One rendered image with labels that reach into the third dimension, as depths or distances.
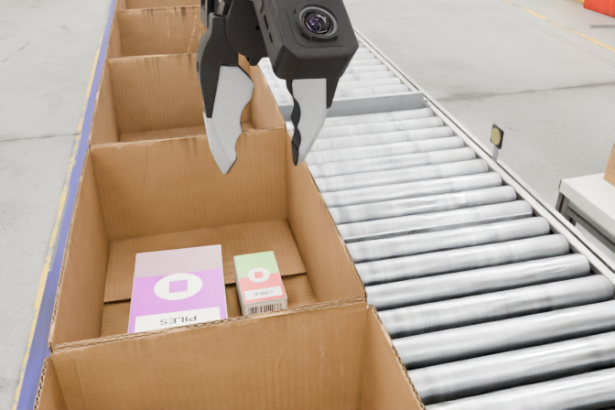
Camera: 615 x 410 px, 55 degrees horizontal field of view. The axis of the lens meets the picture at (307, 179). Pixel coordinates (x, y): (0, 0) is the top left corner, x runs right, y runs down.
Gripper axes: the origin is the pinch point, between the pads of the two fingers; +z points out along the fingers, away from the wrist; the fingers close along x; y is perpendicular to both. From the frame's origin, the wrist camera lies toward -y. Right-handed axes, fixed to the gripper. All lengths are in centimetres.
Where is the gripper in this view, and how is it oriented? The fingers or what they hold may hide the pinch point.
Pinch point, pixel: (265, 159)
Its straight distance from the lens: 45.1
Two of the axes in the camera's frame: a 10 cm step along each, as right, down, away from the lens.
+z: -1.0, 8.4, 5.4
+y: -3.6, -5.4, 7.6
